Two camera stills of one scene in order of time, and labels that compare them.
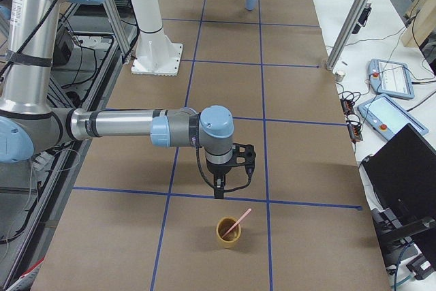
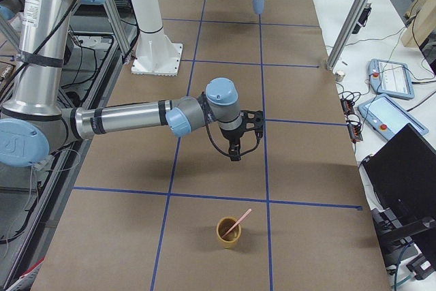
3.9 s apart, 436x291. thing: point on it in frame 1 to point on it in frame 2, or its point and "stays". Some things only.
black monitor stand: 392,235 stays
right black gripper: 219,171 to 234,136
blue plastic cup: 251,0 to 258,2
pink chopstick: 248,211 stays
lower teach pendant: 386,116 stays
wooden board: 421,20 stays
